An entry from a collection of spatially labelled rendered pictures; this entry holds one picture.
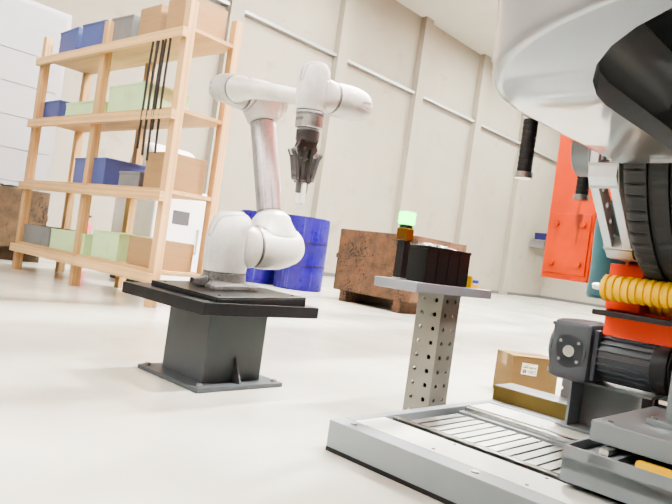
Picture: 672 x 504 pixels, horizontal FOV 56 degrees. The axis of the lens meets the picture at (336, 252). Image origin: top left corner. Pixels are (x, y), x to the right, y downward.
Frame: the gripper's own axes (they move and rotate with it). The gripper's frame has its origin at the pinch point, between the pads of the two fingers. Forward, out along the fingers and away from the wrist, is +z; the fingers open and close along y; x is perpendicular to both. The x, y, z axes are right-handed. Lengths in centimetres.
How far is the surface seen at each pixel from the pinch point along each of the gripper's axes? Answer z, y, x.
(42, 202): 18, -87, -498
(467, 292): 25, -46, 35
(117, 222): 27, -123, -402
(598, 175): -8, -1, 95
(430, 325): 37, -37, 29
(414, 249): 13.3, -27.3, 26.4
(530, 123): -21, -10, 72
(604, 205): -2, -8, 94
